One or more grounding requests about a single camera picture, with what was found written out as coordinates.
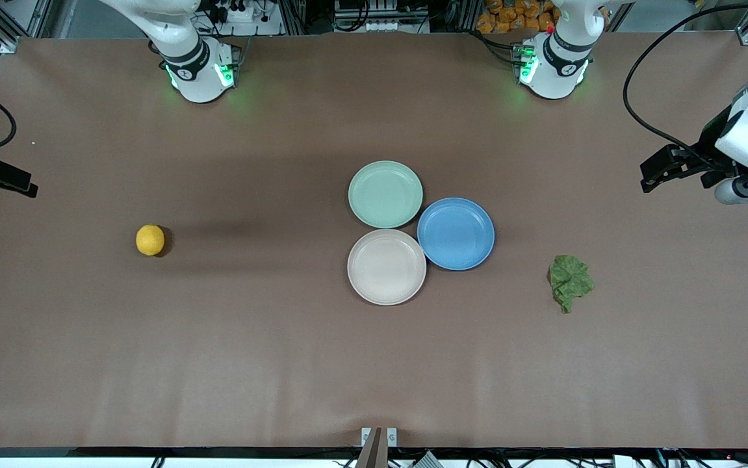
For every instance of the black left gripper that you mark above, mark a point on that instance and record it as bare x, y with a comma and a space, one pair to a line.
709, 153

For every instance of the green lettuce leaf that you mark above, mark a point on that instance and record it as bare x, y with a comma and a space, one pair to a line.
569, 279

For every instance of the yellow lemon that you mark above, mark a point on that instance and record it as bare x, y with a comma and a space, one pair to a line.
150, 240

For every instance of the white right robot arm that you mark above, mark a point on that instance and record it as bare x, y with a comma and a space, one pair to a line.
197, 68

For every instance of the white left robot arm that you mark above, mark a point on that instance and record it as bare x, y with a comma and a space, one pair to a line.
559, 65

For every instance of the orange snack packets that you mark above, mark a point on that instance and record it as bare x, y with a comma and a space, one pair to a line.
516, 16

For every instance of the blue round plate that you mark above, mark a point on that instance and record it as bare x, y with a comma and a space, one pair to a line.
455, 234

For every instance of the mint green round plate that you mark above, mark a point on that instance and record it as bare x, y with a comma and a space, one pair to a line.
385, 194

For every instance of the white power strip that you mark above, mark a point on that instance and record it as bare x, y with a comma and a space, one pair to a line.
238, 12

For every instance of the pale beige round plate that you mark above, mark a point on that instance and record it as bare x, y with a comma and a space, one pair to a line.
386, 267

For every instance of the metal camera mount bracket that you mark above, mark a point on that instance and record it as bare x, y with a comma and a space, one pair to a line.
379, 445

